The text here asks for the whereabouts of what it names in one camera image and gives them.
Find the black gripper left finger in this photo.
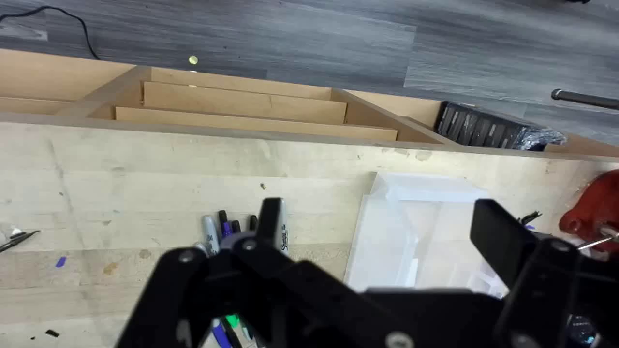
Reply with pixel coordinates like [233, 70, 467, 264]
[115, 196, 365, 348]

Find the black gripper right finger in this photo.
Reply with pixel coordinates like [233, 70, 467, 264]
[469, 198, 619, 348]

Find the clear plastic bowl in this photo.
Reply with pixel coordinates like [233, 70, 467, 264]
[345, 171, 514, 300]

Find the blue bodied silver marker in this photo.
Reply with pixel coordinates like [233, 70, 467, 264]
[202, 213, 235, 348]

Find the green banded black marker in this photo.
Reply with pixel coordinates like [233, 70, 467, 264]
[218, 209, 248, 348]

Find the red bench vise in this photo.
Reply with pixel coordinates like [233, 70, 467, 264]
[558, 169, 619, 256]

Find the black metal rod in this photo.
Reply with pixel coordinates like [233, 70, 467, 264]
[550, 88, 619, 113]

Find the small dark metal scrap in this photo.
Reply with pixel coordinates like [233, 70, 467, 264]
[0, 221, 43, 256]

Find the black floor cable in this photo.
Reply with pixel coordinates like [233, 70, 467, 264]
[0, 5, 103, 63]

